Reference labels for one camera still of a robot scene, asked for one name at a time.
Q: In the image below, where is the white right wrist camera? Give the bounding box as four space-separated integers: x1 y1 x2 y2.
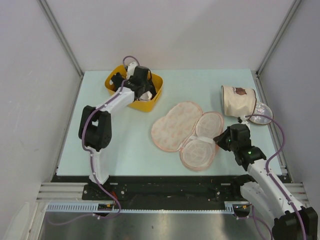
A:
237 116 249 125

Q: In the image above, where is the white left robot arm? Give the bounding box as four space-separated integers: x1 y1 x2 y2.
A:
78 62 157 200

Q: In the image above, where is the pink tulip mesh laundry bag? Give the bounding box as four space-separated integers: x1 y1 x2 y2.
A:
151 101 224 172

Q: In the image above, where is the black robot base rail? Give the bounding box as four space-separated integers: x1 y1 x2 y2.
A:
51 175 245 206

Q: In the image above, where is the white satin bra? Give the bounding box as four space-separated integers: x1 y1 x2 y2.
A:
137 91 153 102

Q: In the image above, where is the yellow plastic basket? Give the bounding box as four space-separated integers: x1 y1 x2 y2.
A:
104 65 163 113

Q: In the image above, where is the beige fabric storage bag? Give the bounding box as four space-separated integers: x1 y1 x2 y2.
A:
220 85 274 126

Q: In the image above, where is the black clothes pile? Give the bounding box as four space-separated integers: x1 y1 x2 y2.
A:
110 71 158 101

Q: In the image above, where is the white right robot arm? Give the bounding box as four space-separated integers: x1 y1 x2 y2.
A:
213 123 318 240

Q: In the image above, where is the white slotted cable duct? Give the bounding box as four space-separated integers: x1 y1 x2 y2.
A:
45 201 250 214

